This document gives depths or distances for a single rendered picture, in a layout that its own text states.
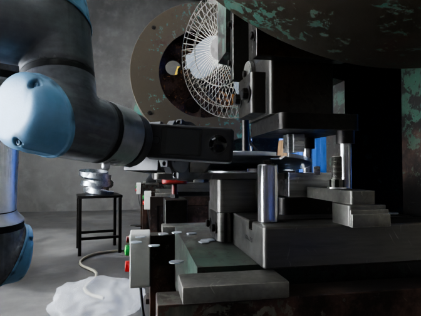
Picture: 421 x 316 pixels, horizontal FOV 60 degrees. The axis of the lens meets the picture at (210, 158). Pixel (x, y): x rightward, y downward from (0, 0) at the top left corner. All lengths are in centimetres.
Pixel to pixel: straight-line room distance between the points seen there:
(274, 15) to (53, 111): 26
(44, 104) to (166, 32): 185
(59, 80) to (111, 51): 732
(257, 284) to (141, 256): 50
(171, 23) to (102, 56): 554
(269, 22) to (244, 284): 32
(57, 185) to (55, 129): 714
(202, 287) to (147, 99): 168
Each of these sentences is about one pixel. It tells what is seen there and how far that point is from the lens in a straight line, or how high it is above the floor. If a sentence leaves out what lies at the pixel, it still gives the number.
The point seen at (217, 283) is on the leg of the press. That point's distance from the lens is 49.
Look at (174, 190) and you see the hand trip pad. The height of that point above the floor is 73.
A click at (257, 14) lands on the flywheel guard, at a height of 97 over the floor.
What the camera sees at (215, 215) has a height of 70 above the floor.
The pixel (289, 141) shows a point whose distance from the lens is 77.
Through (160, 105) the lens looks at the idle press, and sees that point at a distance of 207.
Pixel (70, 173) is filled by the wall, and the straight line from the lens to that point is 745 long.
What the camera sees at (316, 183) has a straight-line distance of 72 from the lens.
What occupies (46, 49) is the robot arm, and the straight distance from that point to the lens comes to 41.
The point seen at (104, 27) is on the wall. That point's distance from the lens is 787.
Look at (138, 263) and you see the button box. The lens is 95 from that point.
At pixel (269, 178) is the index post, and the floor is 77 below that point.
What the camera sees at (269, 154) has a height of 81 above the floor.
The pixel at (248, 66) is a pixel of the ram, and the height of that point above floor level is 101.
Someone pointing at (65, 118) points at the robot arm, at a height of 83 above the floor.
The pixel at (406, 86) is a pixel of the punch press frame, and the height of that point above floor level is 94.
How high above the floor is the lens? 79
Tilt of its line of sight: 2 degrees up
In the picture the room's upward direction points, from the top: straight up
